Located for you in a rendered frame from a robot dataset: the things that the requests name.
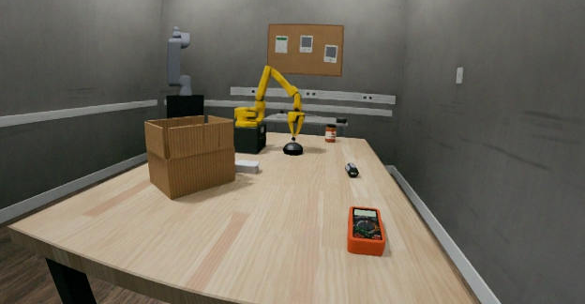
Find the small spice jar with black lid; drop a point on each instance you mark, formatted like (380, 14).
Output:
(330, 135)

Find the orange digital multimeter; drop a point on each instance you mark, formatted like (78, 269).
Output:
(366, 234)

